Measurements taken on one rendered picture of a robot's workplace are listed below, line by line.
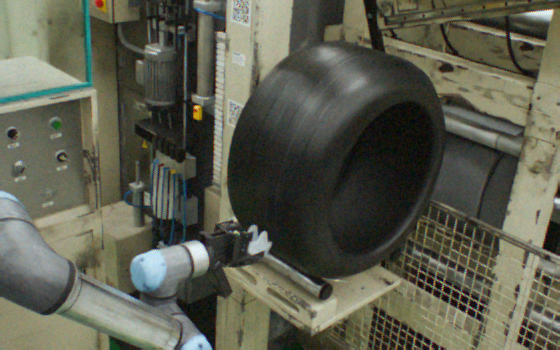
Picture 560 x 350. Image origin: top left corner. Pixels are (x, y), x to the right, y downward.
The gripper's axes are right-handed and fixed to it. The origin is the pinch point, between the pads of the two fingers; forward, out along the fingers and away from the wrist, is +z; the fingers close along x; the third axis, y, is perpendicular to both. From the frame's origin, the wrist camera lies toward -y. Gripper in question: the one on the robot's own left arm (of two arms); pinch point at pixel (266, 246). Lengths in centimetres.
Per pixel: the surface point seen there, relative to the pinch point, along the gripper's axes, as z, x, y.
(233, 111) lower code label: 16.0, 35.3, 21.0
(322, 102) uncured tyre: 3.6, -5.8, 36.6
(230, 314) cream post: 24, 33, -46
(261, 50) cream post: 16, 28, 40
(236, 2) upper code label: 12, 36, 51
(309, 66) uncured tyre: 9.3, 4.7, 41.6
